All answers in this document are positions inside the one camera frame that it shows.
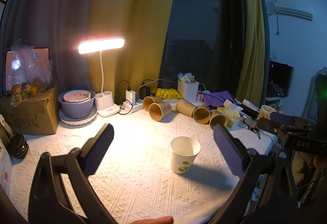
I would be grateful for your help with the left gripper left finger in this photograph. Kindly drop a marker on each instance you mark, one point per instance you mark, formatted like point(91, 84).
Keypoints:
point(49, 201)

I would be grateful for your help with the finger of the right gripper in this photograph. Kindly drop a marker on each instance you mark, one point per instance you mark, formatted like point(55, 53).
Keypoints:
point(281, 118)
point(273, 127)

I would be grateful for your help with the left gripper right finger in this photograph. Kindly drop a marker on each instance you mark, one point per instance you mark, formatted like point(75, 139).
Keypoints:
point(277, 202)

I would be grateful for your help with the white paper cup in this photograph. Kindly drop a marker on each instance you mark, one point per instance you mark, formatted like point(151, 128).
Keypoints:
point(184, 150)

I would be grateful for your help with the brown paper cup far right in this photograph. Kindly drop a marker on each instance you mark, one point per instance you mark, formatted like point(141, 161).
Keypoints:
point(217, 118)

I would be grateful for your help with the brown paper cup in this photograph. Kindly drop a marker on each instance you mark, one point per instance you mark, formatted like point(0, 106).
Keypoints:
point(158, 111)
point(202, 114)
point(185, 107)
point(217, 118)
point(147, 101)

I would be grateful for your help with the brown paper cup right middle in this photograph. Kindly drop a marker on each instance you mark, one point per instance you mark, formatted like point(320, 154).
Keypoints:
point(202, 114)

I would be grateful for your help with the brown paper cup front left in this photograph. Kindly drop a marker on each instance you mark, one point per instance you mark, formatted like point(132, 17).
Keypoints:
point(158, 111)

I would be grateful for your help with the brown paper cup rear left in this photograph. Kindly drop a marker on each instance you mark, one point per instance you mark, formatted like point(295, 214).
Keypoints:
point(147, 101)

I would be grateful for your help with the white bear mug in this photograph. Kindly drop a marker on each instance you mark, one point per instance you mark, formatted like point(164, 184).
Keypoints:
point(265, 111)

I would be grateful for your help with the black monitor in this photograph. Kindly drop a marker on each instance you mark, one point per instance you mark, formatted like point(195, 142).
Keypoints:
point(279, 79)

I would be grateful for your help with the white tube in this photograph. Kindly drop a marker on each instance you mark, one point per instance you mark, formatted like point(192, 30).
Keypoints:
point(250, 105)

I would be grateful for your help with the yellow curtain right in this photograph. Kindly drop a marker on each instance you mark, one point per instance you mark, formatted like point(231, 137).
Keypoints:
point(252, 72)

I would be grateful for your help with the yellow curtain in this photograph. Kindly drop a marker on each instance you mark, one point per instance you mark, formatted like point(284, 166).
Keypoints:
point(252, 72)
point(143, 24)

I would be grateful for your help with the yellow tissue pack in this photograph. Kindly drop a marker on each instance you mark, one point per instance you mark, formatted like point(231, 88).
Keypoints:
point(232, 113)

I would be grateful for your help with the black round lens cap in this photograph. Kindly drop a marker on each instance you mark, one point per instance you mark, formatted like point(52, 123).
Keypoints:
point(18, 146)

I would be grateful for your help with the purple cloth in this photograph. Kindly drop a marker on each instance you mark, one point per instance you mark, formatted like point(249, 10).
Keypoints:
point(217, 99)

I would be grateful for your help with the white plate under bowl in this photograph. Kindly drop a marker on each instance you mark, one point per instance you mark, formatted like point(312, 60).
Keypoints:
point(77, 121)

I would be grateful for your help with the cardboard box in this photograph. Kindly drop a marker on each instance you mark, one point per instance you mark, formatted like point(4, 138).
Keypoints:
point(36, 116)

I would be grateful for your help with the white textured tablecloth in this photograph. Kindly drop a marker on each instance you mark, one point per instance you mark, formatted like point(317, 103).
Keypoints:
point(134, 180)

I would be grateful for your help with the purple bowl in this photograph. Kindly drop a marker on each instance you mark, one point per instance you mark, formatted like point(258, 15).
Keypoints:
point(77, 110)

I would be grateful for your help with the white lattice basket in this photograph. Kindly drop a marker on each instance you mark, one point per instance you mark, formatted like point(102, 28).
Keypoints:
point(188, 90)

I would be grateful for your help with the white air conditioner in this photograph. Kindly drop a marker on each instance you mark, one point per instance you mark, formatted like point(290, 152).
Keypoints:
point(297, 9)

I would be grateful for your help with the pink inner bowl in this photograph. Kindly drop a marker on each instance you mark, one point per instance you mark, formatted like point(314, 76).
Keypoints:
point(77, 96)

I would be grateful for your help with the white desk lamp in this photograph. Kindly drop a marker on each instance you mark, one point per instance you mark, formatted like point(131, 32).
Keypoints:
point(107, 48)

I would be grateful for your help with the yellow snack bag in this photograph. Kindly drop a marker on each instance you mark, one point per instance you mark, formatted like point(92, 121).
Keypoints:
point(167, 93)

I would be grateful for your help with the white power strip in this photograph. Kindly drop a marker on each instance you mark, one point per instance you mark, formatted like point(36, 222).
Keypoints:
point(127, 108)

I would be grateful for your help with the plastic bag of oranges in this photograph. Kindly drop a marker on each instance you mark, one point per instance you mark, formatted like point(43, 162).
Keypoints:
point(31, 74)

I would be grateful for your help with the white charger plug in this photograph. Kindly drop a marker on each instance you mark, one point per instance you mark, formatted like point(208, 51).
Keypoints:
point(130, 96)

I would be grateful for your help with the black power adapter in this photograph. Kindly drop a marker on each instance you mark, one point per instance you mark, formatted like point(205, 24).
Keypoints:
point(144, 91)

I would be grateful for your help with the yellow curtain left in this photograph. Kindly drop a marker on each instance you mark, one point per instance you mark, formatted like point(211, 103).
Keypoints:
point(143, 24)

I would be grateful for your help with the grey curtain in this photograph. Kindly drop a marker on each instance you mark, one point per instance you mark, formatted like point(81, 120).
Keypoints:
point(59, 25)

